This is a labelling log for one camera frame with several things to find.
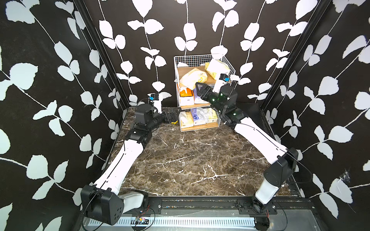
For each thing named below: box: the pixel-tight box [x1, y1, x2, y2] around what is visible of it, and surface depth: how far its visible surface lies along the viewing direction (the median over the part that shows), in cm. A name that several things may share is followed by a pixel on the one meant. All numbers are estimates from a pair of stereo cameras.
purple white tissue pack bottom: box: [190, 107, 209, 127], surface depth 106 cm
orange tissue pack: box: [177, 83, 195, 106], surface depth 86 cm
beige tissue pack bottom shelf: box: [178, 111, 195, 129], surface depth 106 cm
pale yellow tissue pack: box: [179, 67, 208, 90], surface depth 74 cm
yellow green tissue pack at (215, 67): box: [204, 58, 231, 80], surface depth 79 cm
